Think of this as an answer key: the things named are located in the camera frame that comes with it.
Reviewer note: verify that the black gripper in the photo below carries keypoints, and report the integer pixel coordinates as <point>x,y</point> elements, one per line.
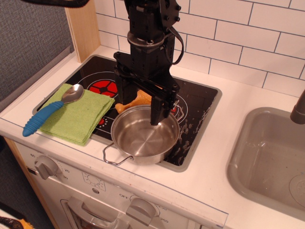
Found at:
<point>148,68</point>

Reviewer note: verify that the stainless steel pot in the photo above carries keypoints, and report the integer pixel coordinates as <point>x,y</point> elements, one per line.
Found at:
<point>142,143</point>

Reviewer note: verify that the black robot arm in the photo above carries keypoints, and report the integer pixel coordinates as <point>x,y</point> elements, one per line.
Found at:
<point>151,21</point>

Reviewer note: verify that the black toy stove top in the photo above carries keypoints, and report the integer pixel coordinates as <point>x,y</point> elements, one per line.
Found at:
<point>197,102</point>

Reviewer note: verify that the plastic chicken drumstick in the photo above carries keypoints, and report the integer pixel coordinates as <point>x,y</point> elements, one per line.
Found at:
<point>142,98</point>

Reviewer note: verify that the green folded cloth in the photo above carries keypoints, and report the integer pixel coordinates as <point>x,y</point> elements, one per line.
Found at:
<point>76,121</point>

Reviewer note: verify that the grey right oven knob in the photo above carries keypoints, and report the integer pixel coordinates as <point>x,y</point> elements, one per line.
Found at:
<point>141,210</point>

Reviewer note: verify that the grey oven knob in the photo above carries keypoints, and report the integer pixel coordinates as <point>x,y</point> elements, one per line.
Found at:
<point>46,167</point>
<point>141,210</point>

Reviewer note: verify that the grey left oven knob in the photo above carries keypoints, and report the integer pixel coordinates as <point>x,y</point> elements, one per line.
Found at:
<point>46,167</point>

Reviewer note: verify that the white toy oven front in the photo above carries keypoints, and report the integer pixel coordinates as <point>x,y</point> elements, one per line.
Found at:
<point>69,182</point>

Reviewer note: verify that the grey toy sink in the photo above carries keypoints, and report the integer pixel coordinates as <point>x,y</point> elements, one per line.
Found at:
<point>267,165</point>

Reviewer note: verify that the grey faucet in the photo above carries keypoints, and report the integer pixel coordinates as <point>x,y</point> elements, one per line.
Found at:
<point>298,113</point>

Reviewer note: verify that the orange yellow object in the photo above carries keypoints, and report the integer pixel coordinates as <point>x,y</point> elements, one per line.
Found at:
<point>15,223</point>

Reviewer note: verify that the blue handled metal spoon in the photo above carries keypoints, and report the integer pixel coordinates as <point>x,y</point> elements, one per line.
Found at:
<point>73,94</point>

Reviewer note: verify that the wooden side post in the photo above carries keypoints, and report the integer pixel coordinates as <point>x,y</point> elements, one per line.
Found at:
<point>84,31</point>

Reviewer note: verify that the grey oven door handle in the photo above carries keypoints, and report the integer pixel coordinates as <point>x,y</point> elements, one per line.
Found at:
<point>92,211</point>

